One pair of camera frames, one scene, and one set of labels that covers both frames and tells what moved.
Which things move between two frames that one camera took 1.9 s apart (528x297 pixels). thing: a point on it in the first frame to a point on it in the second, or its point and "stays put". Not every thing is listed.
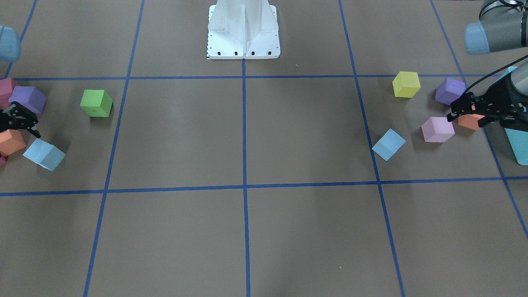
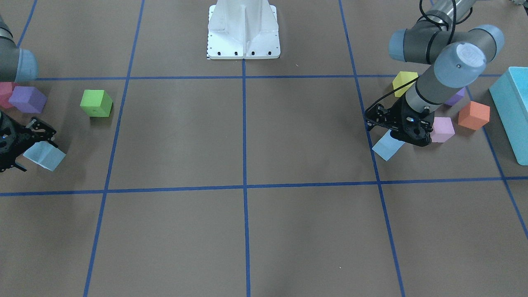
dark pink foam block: (6, 87) stays put
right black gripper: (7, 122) to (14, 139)
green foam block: (96, 103) stays put
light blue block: (388, 144) stays put
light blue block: (44, 154) stays put
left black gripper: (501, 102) to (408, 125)
